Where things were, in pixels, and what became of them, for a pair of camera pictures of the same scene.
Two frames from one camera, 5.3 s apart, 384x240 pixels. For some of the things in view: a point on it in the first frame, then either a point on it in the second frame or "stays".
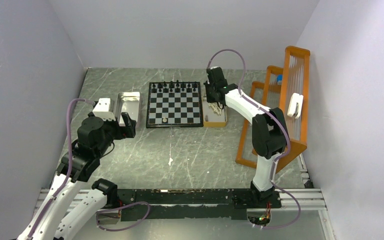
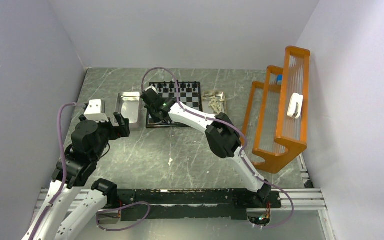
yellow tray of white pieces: (213, 115) stays
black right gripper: (209, 99) -> (156, 119)
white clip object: (296, 97) stays
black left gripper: (123, 131) stays
